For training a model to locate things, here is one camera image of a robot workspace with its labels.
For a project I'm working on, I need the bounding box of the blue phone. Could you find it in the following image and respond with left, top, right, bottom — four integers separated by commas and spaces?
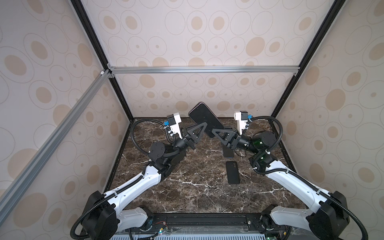
222, 145, 235, 159

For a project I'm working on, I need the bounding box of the black phone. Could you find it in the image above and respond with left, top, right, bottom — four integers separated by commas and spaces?
169, 151, 187, 169
188, 102, 224, 138

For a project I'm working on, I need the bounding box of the black phone case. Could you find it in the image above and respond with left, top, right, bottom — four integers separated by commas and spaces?
226, 161, 241, 185

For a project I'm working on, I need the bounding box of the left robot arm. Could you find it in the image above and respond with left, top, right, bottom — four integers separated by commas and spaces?
70, 122, 208, 240

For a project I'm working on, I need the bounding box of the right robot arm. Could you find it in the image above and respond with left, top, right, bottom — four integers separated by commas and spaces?
209, 116, 369, 240

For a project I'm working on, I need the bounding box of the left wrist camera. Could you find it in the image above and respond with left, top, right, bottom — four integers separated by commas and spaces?
164, 113, 182, 139

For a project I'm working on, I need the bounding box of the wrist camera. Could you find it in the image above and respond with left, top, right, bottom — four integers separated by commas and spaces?
234, 111, 253, 135
164, 113, 182, 139

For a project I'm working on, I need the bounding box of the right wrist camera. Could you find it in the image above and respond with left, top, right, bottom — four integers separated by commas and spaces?
234, 111, 253, 135

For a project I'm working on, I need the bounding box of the horizontal aluminium rail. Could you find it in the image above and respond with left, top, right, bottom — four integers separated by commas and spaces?
110, 66, 300, 75

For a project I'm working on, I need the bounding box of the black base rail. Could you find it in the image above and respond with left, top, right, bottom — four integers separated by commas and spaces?
78, 212, 337, 240

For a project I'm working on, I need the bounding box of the left black corner post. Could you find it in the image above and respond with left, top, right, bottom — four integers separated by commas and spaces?
70, 0, 135, 122

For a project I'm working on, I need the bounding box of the black corner post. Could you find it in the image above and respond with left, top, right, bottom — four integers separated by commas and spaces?
70, 0, 135, 122
271, 0, 348, 118

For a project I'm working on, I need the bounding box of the right black corner post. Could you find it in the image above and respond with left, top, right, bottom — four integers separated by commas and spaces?
271, 0, 348, 118

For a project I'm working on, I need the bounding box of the left aluminium rail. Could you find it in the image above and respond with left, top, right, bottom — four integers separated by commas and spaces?
1, 69, 112, 225

